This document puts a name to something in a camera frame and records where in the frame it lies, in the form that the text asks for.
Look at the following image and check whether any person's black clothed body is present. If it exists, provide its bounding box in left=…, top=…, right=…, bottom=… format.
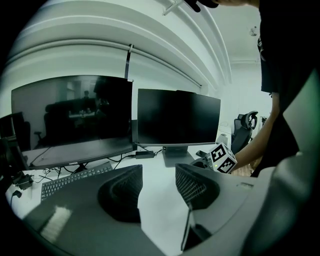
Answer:
left=184, top=0, right=320, bottom=179

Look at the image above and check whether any small black monitor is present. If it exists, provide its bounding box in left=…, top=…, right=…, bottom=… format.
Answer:
left=0, top=111, right=31, bottom=174

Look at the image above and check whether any black office chair with headrest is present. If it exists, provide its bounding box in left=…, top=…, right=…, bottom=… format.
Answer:
left=230, top=110, right=260, bottom=155

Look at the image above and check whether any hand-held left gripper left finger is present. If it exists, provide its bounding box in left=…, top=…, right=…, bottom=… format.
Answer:
left=96, top=164, right=144, bottom=224

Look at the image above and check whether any white roller blind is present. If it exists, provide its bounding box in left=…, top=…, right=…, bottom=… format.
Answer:
left=2, top=37, right=205, bottom=121

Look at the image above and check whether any black full-size keyboard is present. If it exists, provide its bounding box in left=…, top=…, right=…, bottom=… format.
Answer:
left=40, top=160, right=114, bottom=202

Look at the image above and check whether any dark blind pull strap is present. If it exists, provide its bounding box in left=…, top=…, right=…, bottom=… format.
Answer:
left=123, top=43, right=135, bottom=83

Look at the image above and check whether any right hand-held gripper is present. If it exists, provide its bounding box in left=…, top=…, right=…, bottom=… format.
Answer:
left=189, top=142, right=238, bottom=174

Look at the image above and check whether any large curved black monitor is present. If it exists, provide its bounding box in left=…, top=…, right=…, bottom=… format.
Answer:
left=10, top=74, right=138, bottom=174

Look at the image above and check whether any flat black monitor with stand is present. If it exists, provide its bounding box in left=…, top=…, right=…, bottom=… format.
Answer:
left=136, top=87, right=222, bottom=168

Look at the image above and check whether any black cable with plug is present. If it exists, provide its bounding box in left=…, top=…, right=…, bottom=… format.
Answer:
left=10, top=189, right=24, bottom=209

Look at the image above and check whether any black power adapter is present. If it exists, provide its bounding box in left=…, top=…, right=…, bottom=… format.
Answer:
left=15, top=174, right=35, bottom=191
left=135, top=150, right=156, bottom=160

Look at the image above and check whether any person's right forearm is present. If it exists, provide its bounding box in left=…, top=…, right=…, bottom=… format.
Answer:
left=230, top=91, right=281, bottom=174

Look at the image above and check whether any white ceiling hanging bar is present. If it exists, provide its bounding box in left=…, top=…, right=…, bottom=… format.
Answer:
left=161, top=0, right=180, bottom=17

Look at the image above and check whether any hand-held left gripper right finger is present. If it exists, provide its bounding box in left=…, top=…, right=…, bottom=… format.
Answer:
left=174, top=163, right=221, bottom=211

